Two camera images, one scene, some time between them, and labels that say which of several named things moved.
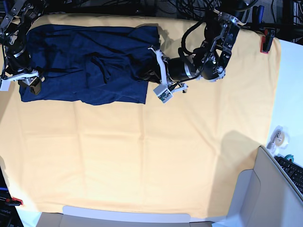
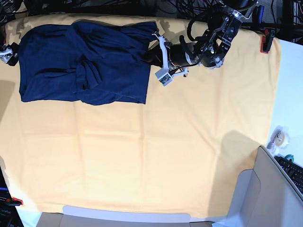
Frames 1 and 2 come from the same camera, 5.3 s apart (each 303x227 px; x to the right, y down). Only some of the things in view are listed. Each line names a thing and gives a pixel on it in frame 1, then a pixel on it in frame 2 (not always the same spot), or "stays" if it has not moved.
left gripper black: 31,79 → 13,60
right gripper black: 173,86 → 178,55
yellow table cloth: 182,155 stays
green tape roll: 289,156 stays
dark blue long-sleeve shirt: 93,65 stays
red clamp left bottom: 13,201 stays
